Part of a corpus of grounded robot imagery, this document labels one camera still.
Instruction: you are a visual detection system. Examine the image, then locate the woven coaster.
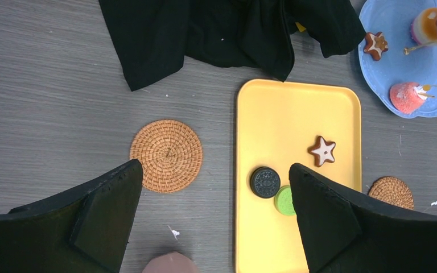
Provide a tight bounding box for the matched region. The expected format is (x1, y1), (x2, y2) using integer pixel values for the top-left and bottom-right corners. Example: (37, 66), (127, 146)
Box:
(368, 176), (414, 210)
(129, 119), (203, 193)

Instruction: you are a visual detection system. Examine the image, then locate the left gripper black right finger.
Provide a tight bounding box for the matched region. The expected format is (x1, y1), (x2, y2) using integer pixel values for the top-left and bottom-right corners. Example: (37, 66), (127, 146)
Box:
(288, 163), (437, 272)

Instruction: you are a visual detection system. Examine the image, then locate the black round cookie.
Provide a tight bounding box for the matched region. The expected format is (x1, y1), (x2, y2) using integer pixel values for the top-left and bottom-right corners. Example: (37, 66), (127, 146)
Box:
(249, 166), (281, 198)

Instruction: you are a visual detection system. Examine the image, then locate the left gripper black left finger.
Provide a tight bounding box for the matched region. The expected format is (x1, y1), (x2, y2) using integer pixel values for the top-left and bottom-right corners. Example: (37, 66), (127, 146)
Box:
(0, 159), (143, 272)

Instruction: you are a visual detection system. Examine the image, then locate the pink mug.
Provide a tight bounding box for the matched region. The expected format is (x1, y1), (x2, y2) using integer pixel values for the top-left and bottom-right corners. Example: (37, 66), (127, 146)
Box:
(142, 251), (200, 273)

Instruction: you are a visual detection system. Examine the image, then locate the black cloth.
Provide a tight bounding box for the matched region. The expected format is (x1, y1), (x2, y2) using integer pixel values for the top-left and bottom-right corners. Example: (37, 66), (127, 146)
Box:
(99, 0), (366, 91)

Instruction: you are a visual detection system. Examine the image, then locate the orange donut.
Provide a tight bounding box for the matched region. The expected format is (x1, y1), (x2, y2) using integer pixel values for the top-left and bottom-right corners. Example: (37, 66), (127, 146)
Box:
(410, 7), (437, 46)

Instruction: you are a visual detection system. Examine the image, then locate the blue three-tier cake stand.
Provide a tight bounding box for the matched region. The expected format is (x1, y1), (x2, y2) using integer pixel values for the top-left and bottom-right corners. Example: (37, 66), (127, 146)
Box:
(358, 0), (437, 119)

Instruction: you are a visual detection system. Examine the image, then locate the brown star cookie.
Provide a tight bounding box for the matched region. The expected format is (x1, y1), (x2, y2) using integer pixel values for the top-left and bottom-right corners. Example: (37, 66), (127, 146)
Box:
(307, 135), (336, 167)
(363, 31), (389, 61)

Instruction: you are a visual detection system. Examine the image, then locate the green round macaron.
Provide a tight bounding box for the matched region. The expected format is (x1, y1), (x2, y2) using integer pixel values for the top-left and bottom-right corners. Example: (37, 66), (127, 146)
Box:
(274, 185), (296, 216)

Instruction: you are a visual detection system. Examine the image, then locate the yellow tray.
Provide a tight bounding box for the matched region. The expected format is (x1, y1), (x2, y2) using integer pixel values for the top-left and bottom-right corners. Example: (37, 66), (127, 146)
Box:
(234, 79), (362, 272)

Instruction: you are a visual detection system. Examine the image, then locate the red round cake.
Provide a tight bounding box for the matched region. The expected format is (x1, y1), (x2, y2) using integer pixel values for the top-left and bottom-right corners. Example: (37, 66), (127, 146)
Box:
(389, 82), (436, 114)

